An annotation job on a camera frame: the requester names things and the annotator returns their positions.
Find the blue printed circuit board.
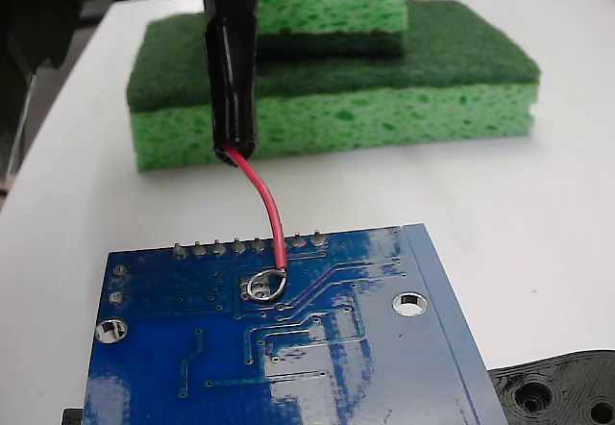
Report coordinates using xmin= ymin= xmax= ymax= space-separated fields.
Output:
xmin=82 ymin=222 xmax=509 ymax=425

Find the small green scrub sponge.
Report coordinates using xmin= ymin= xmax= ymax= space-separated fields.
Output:
xmin=254 ymin=0 xmax=410 ymax=60

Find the large green scrub sponge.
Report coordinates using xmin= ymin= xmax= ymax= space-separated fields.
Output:
xmin=125 ymin=0 xmax=543 ymax=172

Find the black plastic holder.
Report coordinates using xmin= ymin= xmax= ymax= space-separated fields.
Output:
xmin=61 ymin=347 xmax=615 ymax=425

